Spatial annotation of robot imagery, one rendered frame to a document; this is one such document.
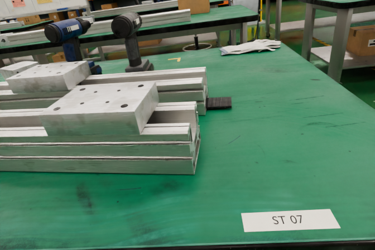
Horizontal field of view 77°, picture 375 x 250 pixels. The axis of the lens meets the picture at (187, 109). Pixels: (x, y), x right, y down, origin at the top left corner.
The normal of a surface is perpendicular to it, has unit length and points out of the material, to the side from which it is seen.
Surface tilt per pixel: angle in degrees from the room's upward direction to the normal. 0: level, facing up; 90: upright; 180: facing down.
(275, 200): 0
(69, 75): 90
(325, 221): 0
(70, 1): 90
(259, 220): 0
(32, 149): 90
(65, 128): 90
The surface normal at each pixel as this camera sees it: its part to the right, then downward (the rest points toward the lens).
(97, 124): -0.16, 0.48
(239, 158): -0.13, -0.87
